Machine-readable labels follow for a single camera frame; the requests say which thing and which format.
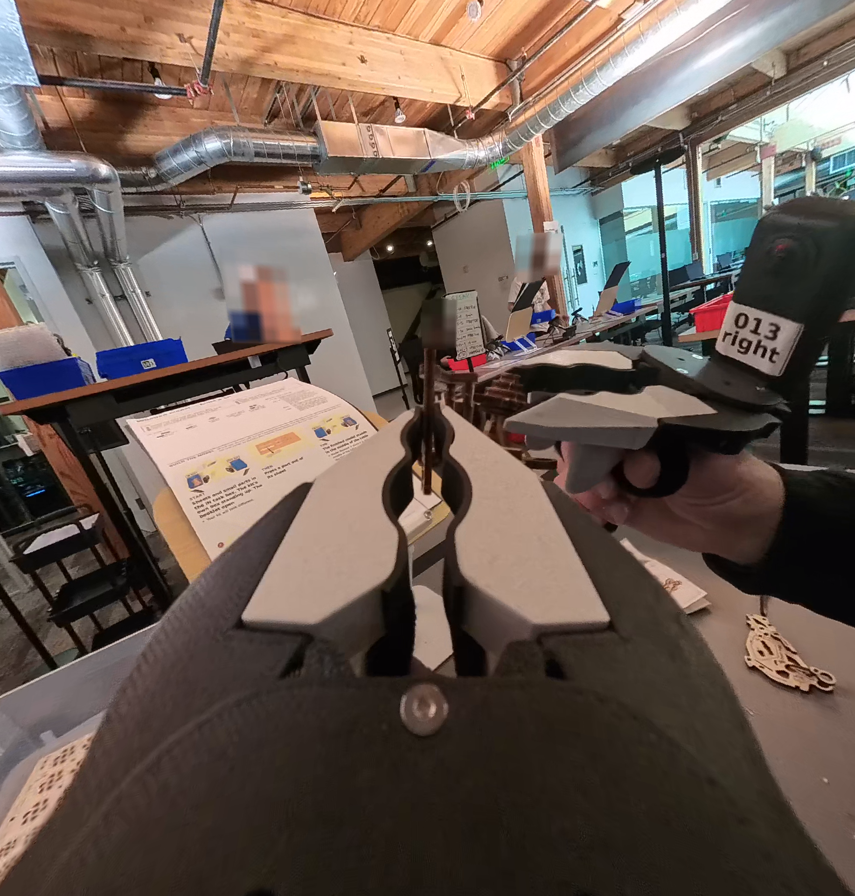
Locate white notice board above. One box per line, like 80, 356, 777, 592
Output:
445, 289, 486, 365

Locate clear plastic bin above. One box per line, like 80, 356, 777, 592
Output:
0, 616, 162, 896

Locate perforated wooden sheet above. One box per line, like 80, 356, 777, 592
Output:
0, 731, 98, 896

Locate folded instruction booklet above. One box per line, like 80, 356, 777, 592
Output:
619, 539, 711, 616

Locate person's right hand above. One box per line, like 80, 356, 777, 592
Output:
553, 444, 785, 567

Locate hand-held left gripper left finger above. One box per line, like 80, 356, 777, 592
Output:
240, 410, 420, 660

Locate wooden body plate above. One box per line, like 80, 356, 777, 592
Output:
744, 615, 836, 694

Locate blue storage bin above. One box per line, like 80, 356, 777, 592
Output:
95, 338, 189, 380
0, 356, 96, 401

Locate silver vertical duct pipes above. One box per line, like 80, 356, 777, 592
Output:
0, 0, 166, 344

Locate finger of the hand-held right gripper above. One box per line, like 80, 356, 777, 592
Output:
513, 350, 644, 396
503, 385, 695, 450

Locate black rolling cart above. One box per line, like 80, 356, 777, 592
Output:
7, 507, 166, 655

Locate white instruction stand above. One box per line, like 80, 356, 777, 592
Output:
126, 378, 445, 561

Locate red storage bin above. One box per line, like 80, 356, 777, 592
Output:
689, 293, 736, 330

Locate wooden top desk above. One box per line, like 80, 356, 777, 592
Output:
0, 329, 334, 610

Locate black ceiling pipe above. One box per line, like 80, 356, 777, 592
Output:
39, 0, 225, 99

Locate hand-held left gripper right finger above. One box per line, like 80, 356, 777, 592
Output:
440, 406, 612, 660

